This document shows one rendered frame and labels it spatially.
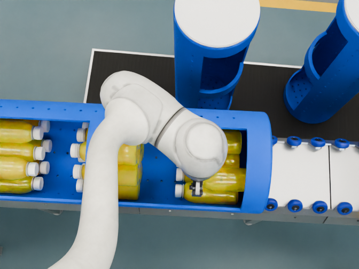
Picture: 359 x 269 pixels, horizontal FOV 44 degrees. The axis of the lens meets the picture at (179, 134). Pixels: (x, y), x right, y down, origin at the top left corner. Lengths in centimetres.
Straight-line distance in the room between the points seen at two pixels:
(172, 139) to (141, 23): 185
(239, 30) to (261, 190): 56
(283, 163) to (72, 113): 68
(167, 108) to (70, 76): 174
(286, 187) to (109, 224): 86
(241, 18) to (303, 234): 129
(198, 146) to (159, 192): 56
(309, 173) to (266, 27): 138
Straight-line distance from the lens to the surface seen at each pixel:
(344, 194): 151
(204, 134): 82
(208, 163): 83
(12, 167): 131
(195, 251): 233
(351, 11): 160
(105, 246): 67
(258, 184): 115
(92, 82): 239
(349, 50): 167
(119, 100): 87
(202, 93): 184
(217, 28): 148
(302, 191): 147
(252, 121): 119
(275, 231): 239
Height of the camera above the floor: 233
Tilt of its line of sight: 75 degrees down
